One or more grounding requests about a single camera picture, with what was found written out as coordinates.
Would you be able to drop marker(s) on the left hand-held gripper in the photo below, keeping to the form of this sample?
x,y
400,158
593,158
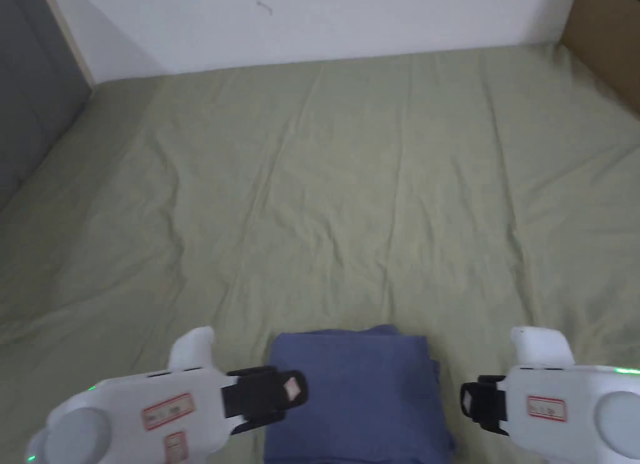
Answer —
x,y
130,409

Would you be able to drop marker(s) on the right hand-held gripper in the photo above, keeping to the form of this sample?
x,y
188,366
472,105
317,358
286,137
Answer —
x,y
575,414

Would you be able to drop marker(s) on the folded dark blue garment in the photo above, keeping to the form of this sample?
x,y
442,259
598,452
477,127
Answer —
x,y
360,384

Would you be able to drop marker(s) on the bed with pale green sheet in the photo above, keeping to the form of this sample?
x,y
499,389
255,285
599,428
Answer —
x,y
320,184

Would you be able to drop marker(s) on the brown cardboard carton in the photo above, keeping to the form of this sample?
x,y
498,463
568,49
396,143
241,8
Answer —
x,y
607,39

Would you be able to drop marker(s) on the grey padded headboard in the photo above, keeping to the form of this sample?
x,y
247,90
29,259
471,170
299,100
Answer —
x,y
30,84

